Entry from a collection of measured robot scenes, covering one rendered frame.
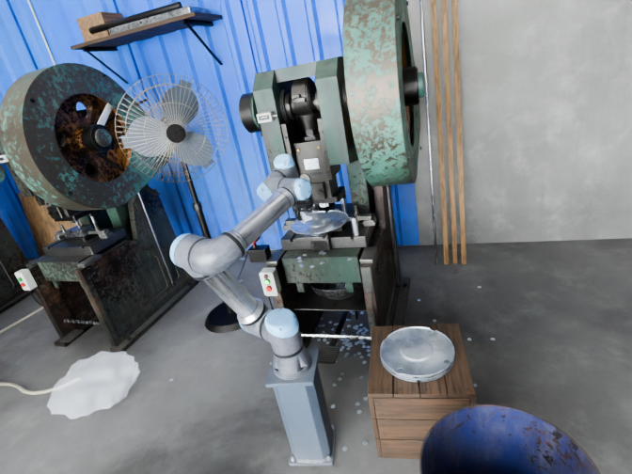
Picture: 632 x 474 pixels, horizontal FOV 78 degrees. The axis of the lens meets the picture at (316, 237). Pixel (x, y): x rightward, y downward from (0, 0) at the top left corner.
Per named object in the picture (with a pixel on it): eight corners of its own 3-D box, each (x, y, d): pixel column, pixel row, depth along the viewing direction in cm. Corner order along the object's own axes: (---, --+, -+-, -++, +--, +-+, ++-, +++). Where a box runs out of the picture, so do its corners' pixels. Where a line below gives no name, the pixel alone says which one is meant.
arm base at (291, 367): (308, 378, 143) (304, 357, 139) (270, 380, 145) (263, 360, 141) (314, 351, 156) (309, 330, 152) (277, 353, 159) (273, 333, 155)
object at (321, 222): (339, 233, 175) (339, 231, 175) (281, 236, 185) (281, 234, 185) (354, 210, 200) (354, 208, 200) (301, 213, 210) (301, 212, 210)
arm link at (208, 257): (202, 261, 109) (308, 168, 134) (182, 254, 116) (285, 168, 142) (222, 290, 115) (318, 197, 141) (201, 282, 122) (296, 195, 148)
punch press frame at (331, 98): (373, 340, 199) (330, 57, 147) (295, 337, 213) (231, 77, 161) (391, 265, 267) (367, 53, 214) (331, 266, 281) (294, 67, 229)
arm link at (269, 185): (271, 189, 138) (288, 169, 143) (250, 187, 145) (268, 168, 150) (281, 206, 142) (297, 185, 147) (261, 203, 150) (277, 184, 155)
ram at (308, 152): (330, 200, 186) (319, 138, 174) (301, 202, 191) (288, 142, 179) (339, 188, 201) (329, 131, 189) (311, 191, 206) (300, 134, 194)
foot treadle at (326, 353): (336, 371, 191) (334, 362, 189) (316, 370, 195) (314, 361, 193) (358, 302, 242) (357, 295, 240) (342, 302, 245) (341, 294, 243)
